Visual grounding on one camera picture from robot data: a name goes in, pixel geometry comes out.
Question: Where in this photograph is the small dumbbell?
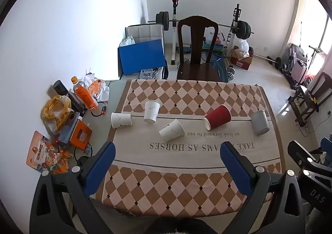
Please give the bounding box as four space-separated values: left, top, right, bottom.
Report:
226 67 237 83

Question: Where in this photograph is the folded metal cart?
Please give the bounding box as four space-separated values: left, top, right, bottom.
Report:
282 43 312 83

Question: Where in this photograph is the red ribbed paper cup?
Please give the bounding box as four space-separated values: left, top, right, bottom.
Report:
203 105 232 131

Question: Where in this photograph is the black box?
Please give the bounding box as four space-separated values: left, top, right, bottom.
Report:
67 91 87 117

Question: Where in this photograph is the orange snack bag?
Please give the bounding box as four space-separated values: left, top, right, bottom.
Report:
87 77 106 98

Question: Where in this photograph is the blue-grey box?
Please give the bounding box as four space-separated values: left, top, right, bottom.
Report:
58 111 81 144

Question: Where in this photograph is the barbell with black plates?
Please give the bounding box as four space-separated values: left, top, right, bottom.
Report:
148 11 255 39

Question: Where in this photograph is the black floor cable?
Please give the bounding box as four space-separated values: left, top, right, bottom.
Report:
301 112 332 136

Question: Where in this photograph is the thin barbell with small plate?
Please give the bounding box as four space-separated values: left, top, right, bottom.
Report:
253 53 284 69

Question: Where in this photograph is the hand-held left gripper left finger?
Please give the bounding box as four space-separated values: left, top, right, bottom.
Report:
29 141 116 234

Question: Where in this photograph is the blue board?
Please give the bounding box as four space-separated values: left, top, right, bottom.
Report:
118 39 166 75

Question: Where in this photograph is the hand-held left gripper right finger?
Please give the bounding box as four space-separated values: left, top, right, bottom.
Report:
220 141 306 234

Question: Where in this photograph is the grey padded chair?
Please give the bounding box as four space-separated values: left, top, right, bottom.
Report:
125 23 165 46

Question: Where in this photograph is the teal hose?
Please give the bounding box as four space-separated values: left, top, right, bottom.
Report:
202 51 229 69

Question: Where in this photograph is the black cylinder flask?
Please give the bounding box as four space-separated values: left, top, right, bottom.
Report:
53 80 69 96

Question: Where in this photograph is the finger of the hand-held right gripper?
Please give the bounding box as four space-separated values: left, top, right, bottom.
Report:
320 137 332 167
287 140 321 172

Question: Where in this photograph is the white barbell rack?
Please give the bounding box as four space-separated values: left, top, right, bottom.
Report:
168 0 243 67

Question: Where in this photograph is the orange drink bottle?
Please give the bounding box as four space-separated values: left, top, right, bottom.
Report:
71 76 99 112

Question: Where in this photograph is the crumpled white paper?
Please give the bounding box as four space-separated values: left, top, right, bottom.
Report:
97 84 111 102

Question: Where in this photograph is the brown checkered tablecloth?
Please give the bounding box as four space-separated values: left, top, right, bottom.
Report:
101 79 286 217

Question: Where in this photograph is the beige curtain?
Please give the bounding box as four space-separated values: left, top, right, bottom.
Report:
286 0 310 46

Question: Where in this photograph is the clear plastic container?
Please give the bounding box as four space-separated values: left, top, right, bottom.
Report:
139 68 157 80

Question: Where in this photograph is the orange box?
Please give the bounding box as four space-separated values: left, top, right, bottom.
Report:
71 121 93 150

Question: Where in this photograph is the dark wooden chair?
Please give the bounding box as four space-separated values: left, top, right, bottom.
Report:
176 16 229 83

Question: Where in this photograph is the black cable with red plug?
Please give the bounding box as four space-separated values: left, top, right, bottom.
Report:
89 102 108 117

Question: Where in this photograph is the colourful snack packet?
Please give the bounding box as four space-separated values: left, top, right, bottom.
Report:
26 130 73 174

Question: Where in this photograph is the red and white plastic bag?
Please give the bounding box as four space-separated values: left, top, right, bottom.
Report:
204 29 226 46

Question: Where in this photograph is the white paper cup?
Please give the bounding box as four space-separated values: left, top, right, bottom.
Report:
143 100 161 123
111 112 133 129
158 119 185 143

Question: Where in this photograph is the yellow plastic bag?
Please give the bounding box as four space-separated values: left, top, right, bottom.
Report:
40 95 72 135

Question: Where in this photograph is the cardboard box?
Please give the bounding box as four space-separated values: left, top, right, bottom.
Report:
230 46 254 71

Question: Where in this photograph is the grey cup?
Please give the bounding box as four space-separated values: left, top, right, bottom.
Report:
250 110 270 136

